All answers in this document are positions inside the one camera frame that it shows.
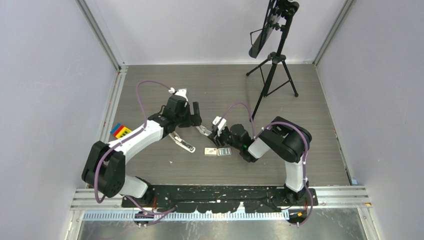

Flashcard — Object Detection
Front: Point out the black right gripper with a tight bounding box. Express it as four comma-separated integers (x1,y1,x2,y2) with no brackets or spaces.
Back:
208,126,243,151

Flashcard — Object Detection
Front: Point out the staple box tray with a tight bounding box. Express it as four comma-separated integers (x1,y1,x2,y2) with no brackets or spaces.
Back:
217,147,232,157

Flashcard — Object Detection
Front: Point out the white staple box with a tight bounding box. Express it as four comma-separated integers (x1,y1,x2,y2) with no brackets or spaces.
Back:
204,147,218,156

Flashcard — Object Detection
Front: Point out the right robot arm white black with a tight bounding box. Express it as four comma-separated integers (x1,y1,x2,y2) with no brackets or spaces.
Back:
207,116,312,205

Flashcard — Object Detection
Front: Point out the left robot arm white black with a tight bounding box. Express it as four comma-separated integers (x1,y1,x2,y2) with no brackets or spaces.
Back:
81,94,202,207

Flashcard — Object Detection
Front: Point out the yellow green colourful block toy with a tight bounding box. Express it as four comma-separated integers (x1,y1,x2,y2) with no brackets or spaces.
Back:
110,123,132,139

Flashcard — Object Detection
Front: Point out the black tripod stand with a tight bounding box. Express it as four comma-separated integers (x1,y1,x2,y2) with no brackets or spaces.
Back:
246,32,299,118

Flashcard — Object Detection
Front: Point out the black tablet on tripod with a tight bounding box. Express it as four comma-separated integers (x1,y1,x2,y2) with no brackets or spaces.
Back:
248,0,300,59

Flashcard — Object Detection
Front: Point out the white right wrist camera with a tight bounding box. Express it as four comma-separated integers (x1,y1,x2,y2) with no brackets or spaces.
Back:
212,116,227,136

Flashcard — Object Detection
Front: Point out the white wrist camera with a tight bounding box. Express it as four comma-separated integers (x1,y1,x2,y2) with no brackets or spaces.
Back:
174,88,189,102
212,116,227,136

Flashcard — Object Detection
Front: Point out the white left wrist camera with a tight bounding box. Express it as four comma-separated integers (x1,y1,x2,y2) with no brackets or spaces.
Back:
174,88,189,102

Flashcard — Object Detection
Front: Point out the aluminium cable duct rail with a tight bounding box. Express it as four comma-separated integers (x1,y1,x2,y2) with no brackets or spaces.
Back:
82,209,290,222

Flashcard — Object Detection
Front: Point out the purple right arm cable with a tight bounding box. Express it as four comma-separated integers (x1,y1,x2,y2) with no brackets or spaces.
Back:
220,101,315,228

